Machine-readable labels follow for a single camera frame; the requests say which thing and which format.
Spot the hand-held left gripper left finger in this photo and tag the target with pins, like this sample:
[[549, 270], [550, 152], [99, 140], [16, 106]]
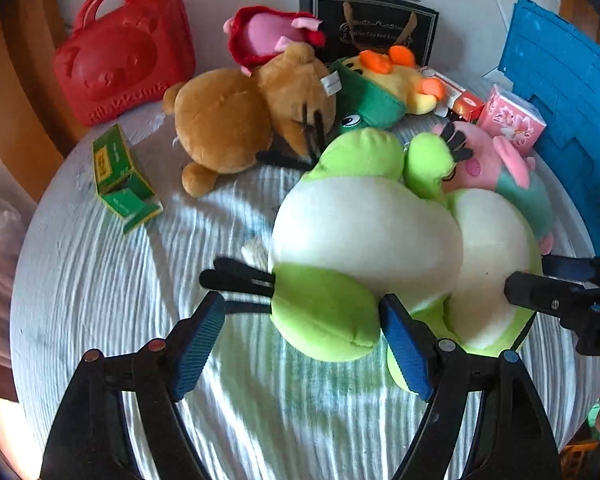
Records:
[[200, 345]]

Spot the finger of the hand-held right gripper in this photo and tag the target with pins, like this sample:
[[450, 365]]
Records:
[[545, 295], [565, 266]]

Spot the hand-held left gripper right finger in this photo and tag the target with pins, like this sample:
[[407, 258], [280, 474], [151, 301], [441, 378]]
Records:
[[407, 350]]

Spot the green frog plush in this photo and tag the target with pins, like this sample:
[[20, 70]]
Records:
[[490, 270], [360, 240]]

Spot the blue plastic storage crate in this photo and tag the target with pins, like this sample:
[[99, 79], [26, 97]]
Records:
[[570, 110]]

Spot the white wood-grain desktop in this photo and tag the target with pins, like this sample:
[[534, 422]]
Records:
[[130, 310]]

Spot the teal and pink plush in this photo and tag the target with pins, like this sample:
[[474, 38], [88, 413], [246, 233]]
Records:
[[480, 155]]

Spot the pink tissue pack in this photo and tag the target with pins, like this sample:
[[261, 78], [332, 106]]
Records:
[[510, 120]]

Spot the green medicine box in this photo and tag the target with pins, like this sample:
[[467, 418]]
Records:
[[112, 160]]

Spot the long white red box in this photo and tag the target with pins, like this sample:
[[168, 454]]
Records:
[[445, 82]]

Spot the white plastic bag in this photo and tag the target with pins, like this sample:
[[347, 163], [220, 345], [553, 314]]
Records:
[[0, 230]]

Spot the brown bear plush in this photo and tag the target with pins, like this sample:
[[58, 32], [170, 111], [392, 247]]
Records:
[[220, 110]]

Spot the yellow duck plush green hood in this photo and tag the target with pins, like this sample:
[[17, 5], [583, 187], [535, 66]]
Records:
[[400, 85]]

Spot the red bear suitcase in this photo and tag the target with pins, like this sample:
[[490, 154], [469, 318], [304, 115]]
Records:
[[120, 70]]

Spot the red and pink plush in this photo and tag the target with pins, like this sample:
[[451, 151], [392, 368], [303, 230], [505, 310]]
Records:
[[260, 35]]

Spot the black gift box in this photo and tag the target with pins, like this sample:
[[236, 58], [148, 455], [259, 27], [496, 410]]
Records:
[[330, 15]]

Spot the curved wooden frame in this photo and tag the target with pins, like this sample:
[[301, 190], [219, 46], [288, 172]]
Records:
[[25, 85]]

